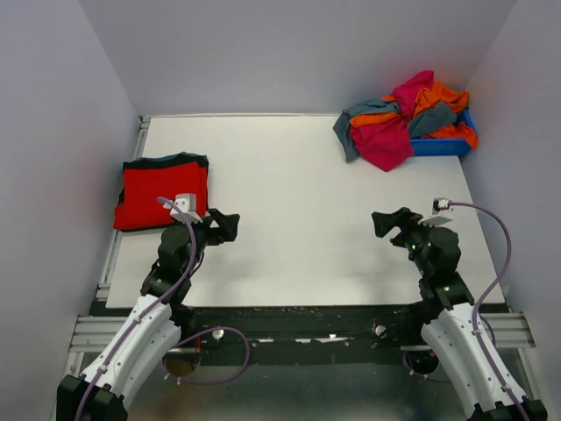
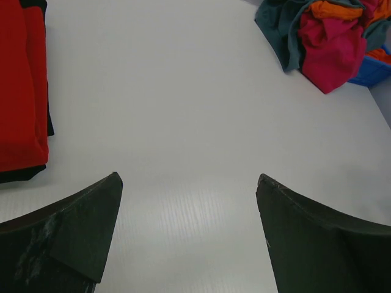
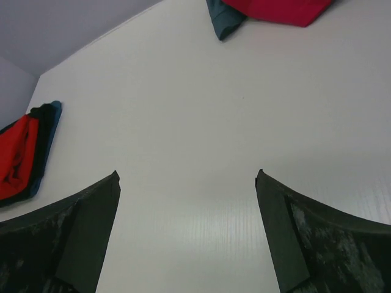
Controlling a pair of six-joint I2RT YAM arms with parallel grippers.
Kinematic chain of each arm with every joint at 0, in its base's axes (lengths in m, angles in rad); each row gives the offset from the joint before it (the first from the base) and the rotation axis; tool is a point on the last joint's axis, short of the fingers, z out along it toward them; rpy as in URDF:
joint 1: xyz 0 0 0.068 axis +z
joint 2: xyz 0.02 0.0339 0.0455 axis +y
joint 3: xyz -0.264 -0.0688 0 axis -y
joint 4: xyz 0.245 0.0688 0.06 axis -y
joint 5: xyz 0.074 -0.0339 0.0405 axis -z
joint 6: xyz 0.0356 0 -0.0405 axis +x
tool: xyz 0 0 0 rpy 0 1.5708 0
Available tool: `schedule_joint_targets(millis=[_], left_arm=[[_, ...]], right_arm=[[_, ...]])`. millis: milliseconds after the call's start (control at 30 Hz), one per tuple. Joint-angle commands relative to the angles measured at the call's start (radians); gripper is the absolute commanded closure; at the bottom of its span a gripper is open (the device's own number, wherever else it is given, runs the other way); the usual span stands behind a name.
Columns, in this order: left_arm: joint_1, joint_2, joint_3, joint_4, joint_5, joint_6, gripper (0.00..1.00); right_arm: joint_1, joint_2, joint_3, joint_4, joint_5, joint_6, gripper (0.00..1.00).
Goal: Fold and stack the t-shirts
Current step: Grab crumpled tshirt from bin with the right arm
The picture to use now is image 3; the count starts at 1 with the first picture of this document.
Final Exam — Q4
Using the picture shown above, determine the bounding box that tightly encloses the grey-blue t-shirt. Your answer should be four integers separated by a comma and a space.
206, 0, 247, 42

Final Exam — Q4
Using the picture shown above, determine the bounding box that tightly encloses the folded black t-shirt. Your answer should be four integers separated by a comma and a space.
1, 103, 54, 208

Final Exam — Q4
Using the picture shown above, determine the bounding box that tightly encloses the crimson pink t-shirt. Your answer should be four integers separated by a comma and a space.
224, 0, 332, 27

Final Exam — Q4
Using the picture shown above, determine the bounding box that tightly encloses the folded red t-shirt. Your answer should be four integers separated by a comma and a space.
1, 115, 39, 200

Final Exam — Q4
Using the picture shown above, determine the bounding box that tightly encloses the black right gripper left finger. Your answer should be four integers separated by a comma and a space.
1, 172, 120, 292

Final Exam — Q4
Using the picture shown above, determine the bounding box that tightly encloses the folded teal t-shirt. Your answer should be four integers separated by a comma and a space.
29, 101, 62, 197

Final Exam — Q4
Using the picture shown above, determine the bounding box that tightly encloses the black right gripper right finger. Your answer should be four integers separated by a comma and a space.
255, 170, 390, 292

